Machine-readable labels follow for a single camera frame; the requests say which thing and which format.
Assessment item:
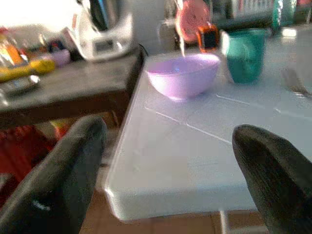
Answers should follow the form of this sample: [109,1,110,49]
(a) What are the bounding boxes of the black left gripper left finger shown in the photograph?
[0,115,108,234]

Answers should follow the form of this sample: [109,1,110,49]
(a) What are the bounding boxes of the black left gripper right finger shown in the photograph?
[232,124,312,234]

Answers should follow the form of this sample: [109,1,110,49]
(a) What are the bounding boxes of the red bag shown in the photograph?
[0,125,56,208]

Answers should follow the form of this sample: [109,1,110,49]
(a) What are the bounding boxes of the white folding table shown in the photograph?
[104,24,312,234]

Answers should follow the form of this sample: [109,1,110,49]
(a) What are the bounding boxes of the dark wooden side table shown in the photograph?
[0,46,146,127]

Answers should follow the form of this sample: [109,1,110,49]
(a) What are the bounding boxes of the metal cutlery piece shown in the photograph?
[281,68,312,97]

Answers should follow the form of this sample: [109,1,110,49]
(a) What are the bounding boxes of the yellow banana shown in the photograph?
[0,59,56,82]

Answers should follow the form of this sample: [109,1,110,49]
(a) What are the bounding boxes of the small lilac container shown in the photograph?
[50,49,71,66]

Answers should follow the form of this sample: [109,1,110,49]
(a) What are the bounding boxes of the teal plastic cup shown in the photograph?
[220,28,267,84]

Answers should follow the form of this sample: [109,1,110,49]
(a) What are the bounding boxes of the lilac plastic bowl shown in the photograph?
[146,53,221,100]

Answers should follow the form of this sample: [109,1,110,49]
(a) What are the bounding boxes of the orange black small device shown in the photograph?
[196,24,220,53]

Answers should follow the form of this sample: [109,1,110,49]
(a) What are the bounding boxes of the white kitchen machine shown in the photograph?
[72,0,137,61]

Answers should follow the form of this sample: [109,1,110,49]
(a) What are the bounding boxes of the pink round object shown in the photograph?
[175,0,211,41]

